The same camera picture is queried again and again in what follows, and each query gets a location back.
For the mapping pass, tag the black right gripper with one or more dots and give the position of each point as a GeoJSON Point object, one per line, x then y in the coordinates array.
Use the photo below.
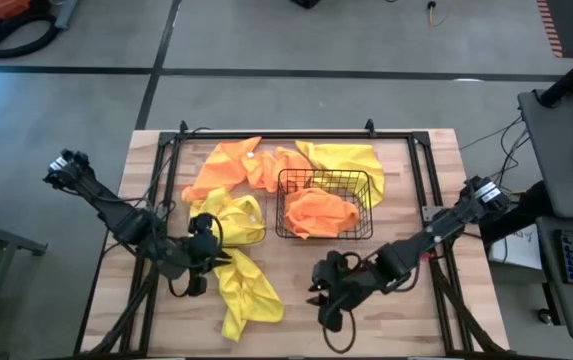
{"type": "Point", "coordinates": [346, 280]}

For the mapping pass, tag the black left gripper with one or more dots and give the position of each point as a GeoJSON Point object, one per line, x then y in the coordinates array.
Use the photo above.
{"type": "Point", "coordinates": [201, 247]}

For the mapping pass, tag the yellow microfiber towel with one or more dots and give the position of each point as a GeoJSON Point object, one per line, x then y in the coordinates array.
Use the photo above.
{"type": "Point", "coordinates": [346, 157]}
{"type": "Point", "coordinates": [238, 220]}
{"type": "Point", "coordinates": [246, 295]}

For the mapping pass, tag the orange microfiber towel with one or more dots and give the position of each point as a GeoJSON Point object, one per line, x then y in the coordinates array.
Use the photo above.
{"type": "Point", "coordinates": [286, 167]}
{"type": "Point", "coordinates": [218, 167]}
{"type": "Point", "coordinates": [318, 212]}

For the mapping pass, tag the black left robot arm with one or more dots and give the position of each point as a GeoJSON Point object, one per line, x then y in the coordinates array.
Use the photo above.
{"type": "Point", "coordinates": [116, 212]}

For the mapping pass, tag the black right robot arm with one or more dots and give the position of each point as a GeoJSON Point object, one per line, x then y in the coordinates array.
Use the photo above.
{"type": "Point", "coordinates": [441, 230]}

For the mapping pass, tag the clear plastic bin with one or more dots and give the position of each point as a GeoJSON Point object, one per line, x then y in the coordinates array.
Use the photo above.
{"type": "Point", "coordinates": [261, 192]}

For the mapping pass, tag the small red clip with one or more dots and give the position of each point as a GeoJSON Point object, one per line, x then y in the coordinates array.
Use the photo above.
{"type": "Point", "coordinates": [423, 258]}

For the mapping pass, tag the white box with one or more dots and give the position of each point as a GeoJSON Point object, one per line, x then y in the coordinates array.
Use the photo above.
{"type": "Point", "coordinates": [516, 245]}

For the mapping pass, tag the grey metal table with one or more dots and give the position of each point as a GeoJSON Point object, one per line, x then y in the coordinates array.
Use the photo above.
{"type": "Point", "coordinates": [6, 237]}

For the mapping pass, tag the black caster wheel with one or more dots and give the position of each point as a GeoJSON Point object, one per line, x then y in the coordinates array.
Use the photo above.
{"type": "Point", "coordinates": [544, 316]}

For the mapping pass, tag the grey keyboard desk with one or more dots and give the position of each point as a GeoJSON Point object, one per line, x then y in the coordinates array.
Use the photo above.
{"type": "Point", "coordinates": [551, 300]}

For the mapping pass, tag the grey side desk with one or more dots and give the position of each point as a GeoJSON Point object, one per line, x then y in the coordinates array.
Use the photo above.
{"type": "Point", "coordinates": [551, 160]}

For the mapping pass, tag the black pole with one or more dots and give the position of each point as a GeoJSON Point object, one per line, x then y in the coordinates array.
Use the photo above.
{"type": "Point", "coordinates": [571, 77]}

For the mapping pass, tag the grey metal bracket plate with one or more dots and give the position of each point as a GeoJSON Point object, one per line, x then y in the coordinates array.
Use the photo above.
{"type": "Point", "coordinates": [429, 214]}

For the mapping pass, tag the black frame clamp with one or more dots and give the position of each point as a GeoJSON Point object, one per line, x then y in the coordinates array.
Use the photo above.
{"type": "Point", "coordinates": [183, 127]}
{"type": "Point", "coordinates": [370, 127]}

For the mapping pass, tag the grey metal post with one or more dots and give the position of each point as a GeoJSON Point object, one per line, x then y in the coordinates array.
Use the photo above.
{"type": "Point", "coordinates": [66, 12]}

